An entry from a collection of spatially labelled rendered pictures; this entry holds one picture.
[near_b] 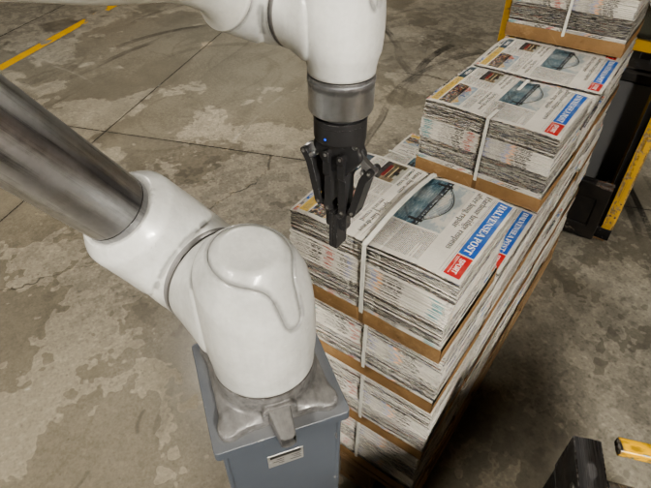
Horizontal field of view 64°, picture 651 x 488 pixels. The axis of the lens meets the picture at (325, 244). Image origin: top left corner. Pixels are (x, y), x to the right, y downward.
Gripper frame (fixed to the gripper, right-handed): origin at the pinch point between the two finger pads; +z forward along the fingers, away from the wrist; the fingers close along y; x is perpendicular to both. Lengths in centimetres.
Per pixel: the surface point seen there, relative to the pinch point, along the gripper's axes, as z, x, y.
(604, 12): -3, -129, -11
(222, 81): 116, -214, 248
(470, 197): 10.2, -34.2, -10.4
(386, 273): 15.7, -9.5, -5.0
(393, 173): 10.3, -32.8, 6.9
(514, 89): 10, -90, 0
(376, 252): 11.7, -9.7, -2.4
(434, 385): 45, -12, -18
